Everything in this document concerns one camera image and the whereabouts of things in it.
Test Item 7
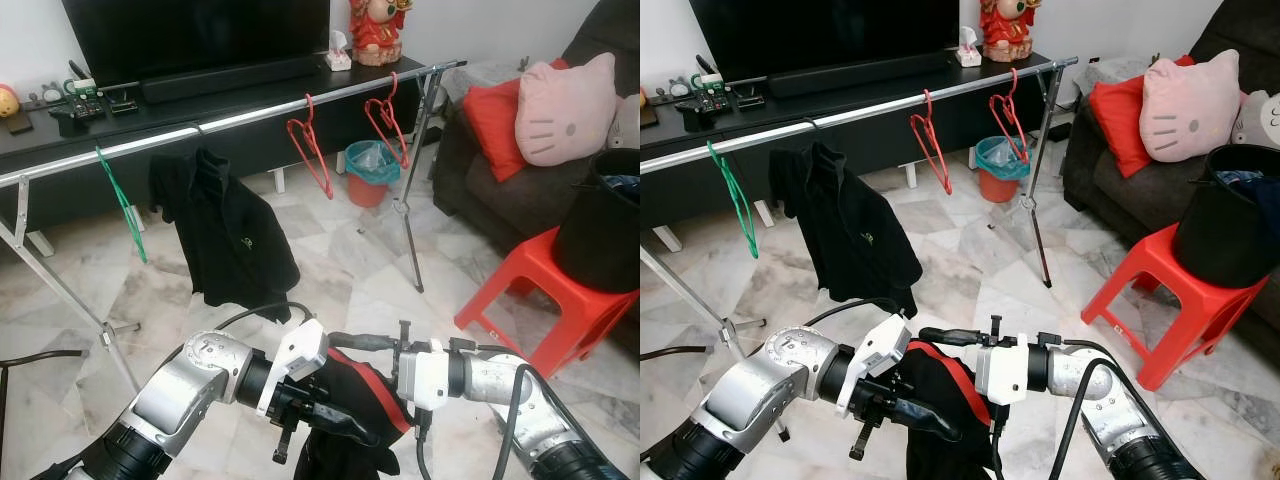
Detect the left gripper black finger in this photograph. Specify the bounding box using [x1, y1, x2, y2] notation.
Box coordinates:
[320, 408, 384, 447]
[897, 400, 963, 442]

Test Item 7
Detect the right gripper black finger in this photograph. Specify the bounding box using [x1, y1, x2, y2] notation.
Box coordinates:
[917, 327, 986, 348]
[328, 332, 401, 353]

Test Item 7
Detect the black garment red stripe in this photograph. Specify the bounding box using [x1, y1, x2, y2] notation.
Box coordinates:
[885, 340, 1001, 480]
[293, 345, 413, 480]

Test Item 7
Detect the green plastic clothes hanger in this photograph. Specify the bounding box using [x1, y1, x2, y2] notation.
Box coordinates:
[95, 147, 149, 264]
[707, 140, 761, 259]

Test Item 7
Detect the red plastic waste bin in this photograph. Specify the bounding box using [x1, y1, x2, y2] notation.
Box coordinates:
[977, 170, 1021, 204]
[345, 175, 391, 208]

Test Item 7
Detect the red plastic stool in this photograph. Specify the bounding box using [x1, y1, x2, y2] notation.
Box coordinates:
[1080, 222, 1271, 393]
[455, 225, 641, 379]

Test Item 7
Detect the black polo shirt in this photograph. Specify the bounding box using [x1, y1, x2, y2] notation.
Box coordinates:
[770, 142, 923, 319]
[148, 147, 301, 323]

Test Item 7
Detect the dark grey fabric sofa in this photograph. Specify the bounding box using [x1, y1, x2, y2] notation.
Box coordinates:
[432, 0, 641, 351]
[1060, 0, 1280, 331]

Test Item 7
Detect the green plastic bin liner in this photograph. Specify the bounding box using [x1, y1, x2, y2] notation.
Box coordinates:
[975, 135, 1031, 181]
[345, 140, 401, 186]

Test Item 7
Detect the black plastic bucket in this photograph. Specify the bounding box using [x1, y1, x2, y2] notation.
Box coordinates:
[553, 148, 641, 294]
[1172, 143, 1280, 289]

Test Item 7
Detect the red square cushion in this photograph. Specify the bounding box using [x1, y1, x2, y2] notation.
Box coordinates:
[1088, 55, 1196, 179]
[462, 58, 571, 184]

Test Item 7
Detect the silver steel clothes rack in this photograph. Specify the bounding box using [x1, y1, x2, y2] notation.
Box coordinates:
[640, 55, 1081, 441]
[0, 60, 468, 396]

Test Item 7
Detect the pink cat face cushion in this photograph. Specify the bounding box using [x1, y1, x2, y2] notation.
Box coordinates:
[515, 52, 619, 168]
[1140, 48, 1244, 163]

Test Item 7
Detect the black soundbar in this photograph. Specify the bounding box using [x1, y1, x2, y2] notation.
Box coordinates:
[140, 55, 323, 104]
[768, 50, 951, 99]

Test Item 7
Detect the long black tv cabinet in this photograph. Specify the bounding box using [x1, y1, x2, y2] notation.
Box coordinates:
[0, 45, 451, 256]
[640, 40, 1076, 251]

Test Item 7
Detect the red gold figurine statue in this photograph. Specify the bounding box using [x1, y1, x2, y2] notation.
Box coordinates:
[978, 0, 1041, 63]
[348, 0, 409, 68]

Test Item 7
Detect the black flat television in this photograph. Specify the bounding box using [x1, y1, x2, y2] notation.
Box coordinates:
[690, 0, 961, 83]
[62, 0, 331, 89]

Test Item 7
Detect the black remote controls holder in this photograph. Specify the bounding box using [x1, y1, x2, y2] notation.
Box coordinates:
[48, 95, 106, 126]
[680, 90, 736, 119]

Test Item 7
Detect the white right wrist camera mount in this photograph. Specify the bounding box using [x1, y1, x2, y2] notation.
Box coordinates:
[395, 338, 453, 413]
[975, 333, 1033, 406]

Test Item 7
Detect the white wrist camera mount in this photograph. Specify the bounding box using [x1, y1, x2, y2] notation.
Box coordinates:
[975, 333, 1033, 406]
[255, 318, 331, 419]
[835, 313, 913, 416]
[395, 338, 453, 413]

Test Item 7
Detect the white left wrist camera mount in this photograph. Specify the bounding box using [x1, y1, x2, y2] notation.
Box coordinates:
[255, 318, 331, 419]
[835, 313, 913, 416]

